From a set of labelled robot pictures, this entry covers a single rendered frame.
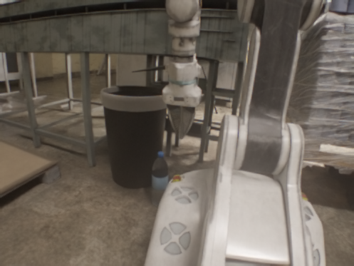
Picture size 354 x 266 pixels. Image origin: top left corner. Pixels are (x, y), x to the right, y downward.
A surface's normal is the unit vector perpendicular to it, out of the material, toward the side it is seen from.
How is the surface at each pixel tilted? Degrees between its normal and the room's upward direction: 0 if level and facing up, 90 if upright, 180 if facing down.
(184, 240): 38
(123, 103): 91
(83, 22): 90
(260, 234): 26
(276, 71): 92
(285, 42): 91
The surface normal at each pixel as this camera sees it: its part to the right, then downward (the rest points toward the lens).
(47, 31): -0.29, 0.29
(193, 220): -0.06, -0.56
